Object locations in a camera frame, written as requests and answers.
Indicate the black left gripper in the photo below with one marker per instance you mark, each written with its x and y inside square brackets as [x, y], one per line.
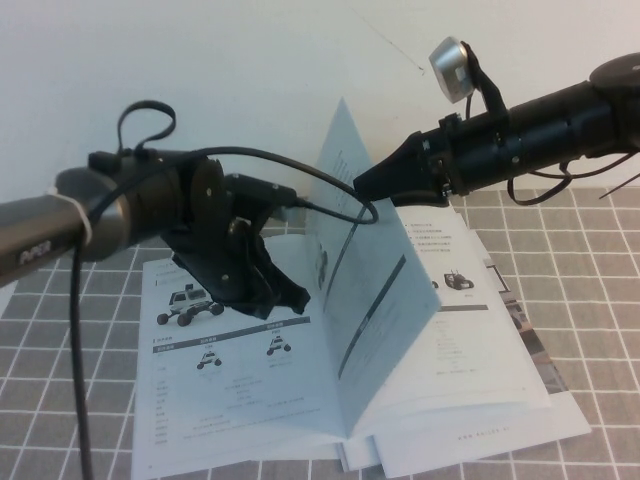
[235, 275]

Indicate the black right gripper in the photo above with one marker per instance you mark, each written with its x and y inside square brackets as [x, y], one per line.
[442, 155]

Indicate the white product catalogue book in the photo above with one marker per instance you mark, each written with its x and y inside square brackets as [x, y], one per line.
[240, 390]

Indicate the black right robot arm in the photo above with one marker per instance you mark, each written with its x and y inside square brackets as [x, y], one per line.
[550, 130]

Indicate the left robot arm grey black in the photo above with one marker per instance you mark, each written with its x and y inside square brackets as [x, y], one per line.
[50, 230]

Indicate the plain white booklet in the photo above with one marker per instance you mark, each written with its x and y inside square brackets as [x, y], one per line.
[360, 452]

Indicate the black zip tie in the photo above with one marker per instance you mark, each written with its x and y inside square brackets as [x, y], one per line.
[620, 186]

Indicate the grey white-checked tablecloth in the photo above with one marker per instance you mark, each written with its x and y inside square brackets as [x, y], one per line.
[590, 310]

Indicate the white zip tie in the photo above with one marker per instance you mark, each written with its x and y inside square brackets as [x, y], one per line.
[82, 220]

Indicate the black left camera bracket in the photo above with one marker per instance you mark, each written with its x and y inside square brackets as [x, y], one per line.
[260, 187]

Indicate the black camera bracket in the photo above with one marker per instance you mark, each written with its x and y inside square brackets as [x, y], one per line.
[260, 187]
[492, 97]

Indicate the black right camera bracket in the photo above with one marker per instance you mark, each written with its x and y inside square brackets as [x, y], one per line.
[492, 97]

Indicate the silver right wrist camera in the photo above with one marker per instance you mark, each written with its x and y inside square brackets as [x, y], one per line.
[447, 67]

